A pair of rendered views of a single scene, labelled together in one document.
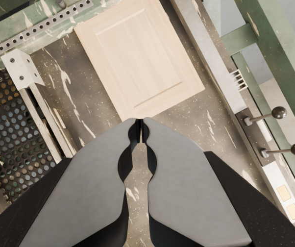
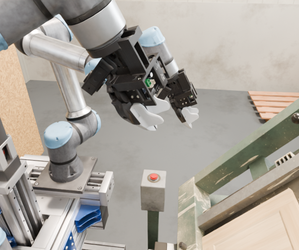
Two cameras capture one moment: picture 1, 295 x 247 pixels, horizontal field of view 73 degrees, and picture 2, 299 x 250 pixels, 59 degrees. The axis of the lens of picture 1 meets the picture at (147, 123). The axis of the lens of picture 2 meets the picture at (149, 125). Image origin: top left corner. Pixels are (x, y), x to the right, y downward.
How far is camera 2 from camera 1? 51 cm
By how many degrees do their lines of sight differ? 75
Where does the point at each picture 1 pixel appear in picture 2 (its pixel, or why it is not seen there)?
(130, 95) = not seen: outside the picture
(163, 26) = (230, 227)
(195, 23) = (233, 199)
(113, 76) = not seen: outside the picture
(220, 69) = (270, 175)
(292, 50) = (265, 128)
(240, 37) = (257, 168)
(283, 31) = (251, 137)
